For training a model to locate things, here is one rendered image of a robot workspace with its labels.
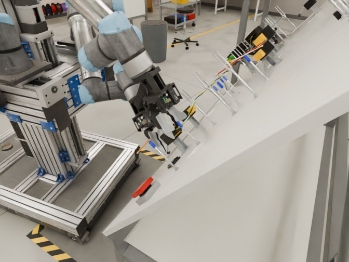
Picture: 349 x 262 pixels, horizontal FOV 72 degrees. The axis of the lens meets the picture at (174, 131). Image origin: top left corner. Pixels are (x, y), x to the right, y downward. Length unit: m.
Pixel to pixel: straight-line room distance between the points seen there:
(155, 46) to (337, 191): 3.74
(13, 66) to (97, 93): 0.45
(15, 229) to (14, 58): 1.30
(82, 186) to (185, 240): 1.18
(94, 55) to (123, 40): 0.10
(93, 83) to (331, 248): 0.90
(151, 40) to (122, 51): 3.63
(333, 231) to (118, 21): 0.76
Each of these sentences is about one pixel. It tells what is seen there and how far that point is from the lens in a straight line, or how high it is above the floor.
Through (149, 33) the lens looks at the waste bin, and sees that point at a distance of 4.22.
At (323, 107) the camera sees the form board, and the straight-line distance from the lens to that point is 0.27.
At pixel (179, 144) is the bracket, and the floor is 1.09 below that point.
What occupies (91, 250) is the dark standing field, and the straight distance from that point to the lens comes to 1.87.
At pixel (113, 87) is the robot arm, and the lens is 0.97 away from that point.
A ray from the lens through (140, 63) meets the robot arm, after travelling 0.63.
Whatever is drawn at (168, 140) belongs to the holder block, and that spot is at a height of 1.12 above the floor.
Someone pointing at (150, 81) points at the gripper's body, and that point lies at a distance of 0.63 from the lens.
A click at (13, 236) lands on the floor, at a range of 2.14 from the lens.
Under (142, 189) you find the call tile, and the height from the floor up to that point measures 1.13.
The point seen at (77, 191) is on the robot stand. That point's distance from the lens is 1.91.
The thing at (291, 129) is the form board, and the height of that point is 1.44.
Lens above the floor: 1.59
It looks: 37 degrees down
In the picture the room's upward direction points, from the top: straight up
